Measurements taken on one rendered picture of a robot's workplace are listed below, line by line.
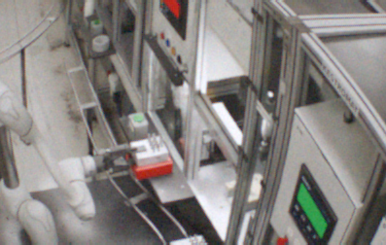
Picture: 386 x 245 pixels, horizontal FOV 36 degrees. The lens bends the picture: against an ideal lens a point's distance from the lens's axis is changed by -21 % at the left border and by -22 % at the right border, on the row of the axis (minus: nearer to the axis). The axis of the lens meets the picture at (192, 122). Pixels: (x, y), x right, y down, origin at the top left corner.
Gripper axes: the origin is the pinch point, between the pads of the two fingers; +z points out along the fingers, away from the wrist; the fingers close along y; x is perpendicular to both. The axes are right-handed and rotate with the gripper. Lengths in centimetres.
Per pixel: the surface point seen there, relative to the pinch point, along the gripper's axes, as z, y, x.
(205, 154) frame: 26.7, -4.9, -4.2
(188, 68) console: 16.8, 43.5, -8.8
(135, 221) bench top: -7.0, -30.6, -9.2
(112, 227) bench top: -19.0, -30.0, -10.5
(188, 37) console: 17, 56, -7
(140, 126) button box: 5.2, 3.1, 11.8
